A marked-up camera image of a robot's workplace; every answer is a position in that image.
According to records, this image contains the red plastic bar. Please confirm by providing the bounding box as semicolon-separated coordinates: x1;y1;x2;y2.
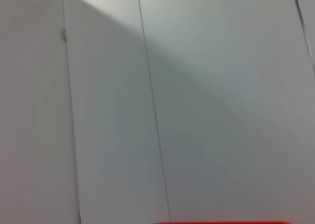
151;220;292;224

